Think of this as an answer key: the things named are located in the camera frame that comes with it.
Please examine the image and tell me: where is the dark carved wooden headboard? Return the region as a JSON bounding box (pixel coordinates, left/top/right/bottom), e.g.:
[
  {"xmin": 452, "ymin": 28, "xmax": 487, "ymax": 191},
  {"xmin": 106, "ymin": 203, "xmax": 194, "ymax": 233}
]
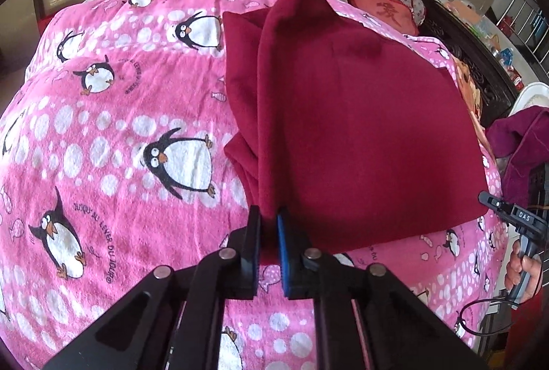
[{"xmin": 412, "ymin": 0, "xmax": 522, "ymax": 126}]

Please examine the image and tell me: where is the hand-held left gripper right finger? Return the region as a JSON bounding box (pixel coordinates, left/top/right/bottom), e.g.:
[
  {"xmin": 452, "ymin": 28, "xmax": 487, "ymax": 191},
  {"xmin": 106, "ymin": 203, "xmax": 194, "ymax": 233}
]
[{"xmin": 276, "ymin": 207, "xmax": 490, "ymax": 370}]

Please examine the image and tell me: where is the orange patterned cloth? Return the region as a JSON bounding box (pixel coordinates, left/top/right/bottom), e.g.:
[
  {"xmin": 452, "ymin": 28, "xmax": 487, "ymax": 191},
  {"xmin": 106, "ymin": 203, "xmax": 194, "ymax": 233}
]
[{"xmin": 448, "ymin": 53, "xmax": 487, "ymax": 148}]

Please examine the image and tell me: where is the person's right hand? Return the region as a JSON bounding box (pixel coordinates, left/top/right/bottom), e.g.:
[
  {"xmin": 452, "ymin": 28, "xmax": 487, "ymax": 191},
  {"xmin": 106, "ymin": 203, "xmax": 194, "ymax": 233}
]
[{"xmin": 505, "ymin": 243, "xmax": 545, "ymax": 300}]

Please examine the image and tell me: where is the person's purple jacket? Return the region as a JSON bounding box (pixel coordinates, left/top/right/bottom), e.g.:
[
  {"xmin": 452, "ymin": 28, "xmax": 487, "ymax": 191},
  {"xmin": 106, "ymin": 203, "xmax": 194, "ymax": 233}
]
[{"xmin": 484, "ymin": 106, "xmax": 549, "ymax": 197}]

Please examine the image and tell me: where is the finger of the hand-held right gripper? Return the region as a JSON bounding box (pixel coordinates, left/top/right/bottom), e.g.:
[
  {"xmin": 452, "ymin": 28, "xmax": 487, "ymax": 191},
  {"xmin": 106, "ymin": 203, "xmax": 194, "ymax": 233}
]
[{"xmin": 478, "ymin": 190, "xmax": 514, "ymax": 221}]

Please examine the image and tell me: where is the pink penguin print blanket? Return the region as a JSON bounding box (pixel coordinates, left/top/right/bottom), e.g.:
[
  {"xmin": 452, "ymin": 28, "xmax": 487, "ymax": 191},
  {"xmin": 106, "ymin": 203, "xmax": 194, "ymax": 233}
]
[{"xmin": 0, "ymin": 0, "xmax": 511, "ymax": 370}]

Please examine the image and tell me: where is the dark red fleece garment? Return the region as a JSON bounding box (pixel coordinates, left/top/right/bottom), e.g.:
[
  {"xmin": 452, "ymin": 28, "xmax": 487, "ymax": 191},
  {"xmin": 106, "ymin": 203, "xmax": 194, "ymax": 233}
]
[{"xmin": 222, "ymin": 0, "xmax": 494, "ymax": 268}]

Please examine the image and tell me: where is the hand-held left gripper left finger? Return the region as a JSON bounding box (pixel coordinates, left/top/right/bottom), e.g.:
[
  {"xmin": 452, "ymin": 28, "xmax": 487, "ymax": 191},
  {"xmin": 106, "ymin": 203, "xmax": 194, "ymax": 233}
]
[{"xmin": 40, "ymin": 205, "xmax": 263, "ymax": 370}]

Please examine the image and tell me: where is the black cable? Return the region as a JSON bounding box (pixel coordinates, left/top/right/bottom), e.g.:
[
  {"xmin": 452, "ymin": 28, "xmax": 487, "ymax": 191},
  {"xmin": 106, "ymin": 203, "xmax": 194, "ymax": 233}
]
[{"xmin": 455, "ymin": 297, "xmax": 519, "ymax": 338}]

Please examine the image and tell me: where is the metal rack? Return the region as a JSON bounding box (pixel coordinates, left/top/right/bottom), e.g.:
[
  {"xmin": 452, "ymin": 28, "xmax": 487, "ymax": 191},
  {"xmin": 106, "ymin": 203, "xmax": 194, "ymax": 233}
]
[{"xmin": 498, "ymin": 0, "xmax": 549, "ymax": 66}]

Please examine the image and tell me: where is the small red heart cushion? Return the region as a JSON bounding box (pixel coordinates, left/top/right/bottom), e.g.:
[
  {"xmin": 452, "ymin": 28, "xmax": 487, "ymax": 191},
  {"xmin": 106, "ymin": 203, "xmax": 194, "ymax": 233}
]
[{"xmin": 348, "ymin": 0, "xmax": 419, "ymax": 37}]

